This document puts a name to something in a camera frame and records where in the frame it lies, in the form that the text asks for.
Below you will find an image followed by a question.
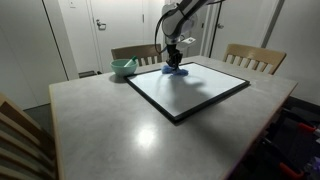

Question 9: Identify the blue towel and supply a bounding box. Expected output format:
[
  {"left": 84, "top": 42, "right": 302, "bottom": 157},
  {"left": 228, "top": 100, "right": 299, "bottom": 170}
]
[{"left": 161, "top": 65, "right": 188, "bottom": 76}]

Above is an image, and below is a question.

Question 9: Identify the near wooden chair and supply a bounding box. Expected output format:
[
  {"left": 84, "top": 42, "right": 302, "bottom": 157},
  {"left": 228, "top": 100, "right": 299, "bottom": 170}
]
[{"left": 0, "top": 94, "right": 59, "bottom": 180}]

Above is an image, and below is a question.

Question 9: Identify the red handled clamp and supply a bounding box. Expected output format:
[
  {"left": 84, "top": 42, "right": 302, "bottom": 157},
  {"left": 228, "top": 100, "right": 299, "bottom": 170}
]
[
  {"left": 279, "top": 163, "right": 304, "bottom": 180},
  {"left": 298, "top": 123, "right": 320, "bottom": 136}
]

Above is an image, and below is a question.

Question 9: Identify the green marker in bowl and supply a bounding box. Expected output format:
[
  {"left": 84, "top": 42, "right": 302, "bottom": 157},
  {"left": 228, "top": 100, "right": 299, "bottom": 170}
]
[{"left": 124, "top": 56, "right": 137, "bottom": 67}]

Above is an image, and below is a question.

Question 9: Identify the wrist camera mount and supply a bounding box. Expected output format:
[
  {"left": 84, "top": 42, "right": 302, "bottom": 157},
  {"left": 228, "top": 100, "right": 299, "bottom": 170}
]
[{"left": 179, "top": 37, "right": 196, "bottom": 45}]

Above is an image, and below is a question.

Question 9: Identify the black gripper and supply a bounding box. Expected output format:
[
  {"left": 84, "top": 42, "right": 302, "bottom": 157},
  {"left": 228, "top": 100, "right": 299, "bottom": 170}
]
[{"left": 167, "top": 44, "right": 182, "bottom": 70}]

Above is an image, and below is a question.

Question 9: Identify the dark wooden chair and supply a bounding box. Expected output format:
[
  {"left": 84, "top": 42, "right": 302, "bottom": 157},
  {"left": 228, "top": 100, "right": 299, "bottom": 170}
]
[{"left": 111, "top": 44, "right": 162, "bottom": 66}]

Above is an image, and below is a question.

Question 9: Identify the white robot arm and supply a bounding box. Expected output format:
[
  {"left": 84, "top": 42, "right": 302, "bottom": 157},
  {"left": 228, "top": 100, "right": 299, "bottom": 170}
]
[{"left": 159, "top": 0, "right": 223, "bottom": 70}]

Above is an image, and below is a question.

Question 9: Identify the mint green bowl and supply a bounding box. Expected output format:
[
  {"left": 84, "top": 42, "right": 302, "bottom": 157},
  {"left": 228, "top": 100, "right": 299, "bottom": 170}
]
[{"left": 110, "top": 59, "right": 138, "bottom": 77}]

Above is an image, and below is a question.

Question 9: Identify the white door with handle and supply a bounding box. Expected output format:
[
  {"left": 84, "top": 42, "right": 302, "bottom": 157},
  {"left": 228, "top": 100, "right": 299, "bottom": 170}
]
[{"left": 90, "top": 0, "right": 147, "bottom": 73}]

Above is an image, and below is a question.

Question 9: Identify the light wooden chair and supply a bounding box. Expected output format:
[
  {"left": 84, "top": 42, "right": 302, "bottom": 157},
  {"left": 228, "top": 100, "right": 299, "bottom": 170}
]
[{"left": 223, "top": 44, "right": 286, "bottom": 75}]

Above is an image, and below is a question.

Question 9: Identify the black framed whiteboard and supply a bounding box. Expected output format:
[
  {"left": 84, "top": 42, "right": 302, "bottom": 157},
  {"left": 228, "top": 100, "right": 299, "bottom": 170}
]
[{"left": 125, "top": 62, "right": 250, "bottom": 124}]

